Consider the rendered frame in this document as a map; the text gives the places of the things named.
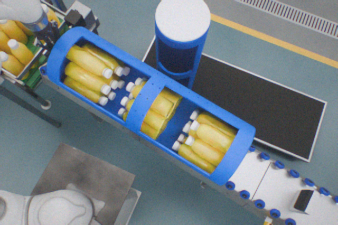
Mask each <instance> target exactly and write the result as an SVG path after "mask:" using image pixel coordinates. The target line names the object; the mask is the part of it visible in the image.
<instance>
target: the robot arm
mask: <svg viewBox="0 0 338 225"><path fill-rule="evenodd" d="M0 20H15V21H19V22H21V23H22V25H23V26H24V27H25V28H26V29H28V30H30V31H31V32H32V33H33V34H34V37H35V41H33V42H32V44H33V45H35V46H37V47H42V48H43V49H45V50H47V51H49V52H51V50H52V48H53V46H54V44H55V43H56V41H57V40H58V39H59V37H60V33H59V30H58V22H57V21H55V20H53V19H51V21H50V22H49V20H48V16H47V14H46V12H45V11H44V10H43V8H42V6H41V3H40V0H0ZM48 37H49V38H50V39H51V41H52V42H51V41H50V39H49V38H48ZM39 40H44V41H45V43H46V44H47V46H48V47H46V46H45V45H43V44H41V42H40V41H39ZM105 205H106V203H105V202H104V201H102V200H97V199H95V198H94V197H92V196H90V195H89V194H87V193H86V192H84V191H82V190H80V189H78V188H77V187H75V185H74V184H71V183H70V184H68V185H67V186H66V189H65V190H60V191H55V192H51V193H46V194H41V195H35V196H22V195H19V194H14V193H11V192H7V191H4V190H0V225H103V224H101V223H100V222H99V221H98V220H96V218H97V216H98V214H99V213H100V211H101V210H102V209H103V208H104V207H105Z"/></svg>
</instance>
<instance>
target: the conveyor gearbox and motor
mask: <svg viewBox="0 0 338 225"><path fill-rule="evenodd" d="M71 9H72V10H77V11H78V12H79V13H80V14H82V16H83V18H84V20H85V22H86V24H87V25H86V27H85V28H86V29H88V30H89V31H91V32H92V33H94V34H96V35H98V31H97V27H98V26H99V25H100V22H99V19H98V18H97V17H95V16H94V15H93V12H92V10H91V8H88V7H87V6H85V5H84V4H82V3H81V2H79V1H75V2H74V3H73V4H72V5H71V7H70V8H69V9H68V10H67V11H66V14H68V13H69V11H70V10H71ZM98 36H99V35H98Z"/></svg>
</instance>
